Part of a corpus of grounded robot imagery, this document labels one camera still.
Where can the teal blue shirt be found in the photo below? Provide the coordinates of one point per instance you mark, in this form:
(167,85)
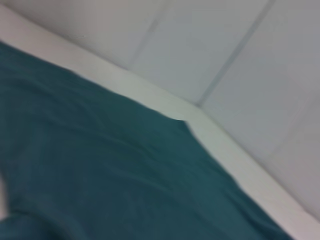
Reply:
(100,162)

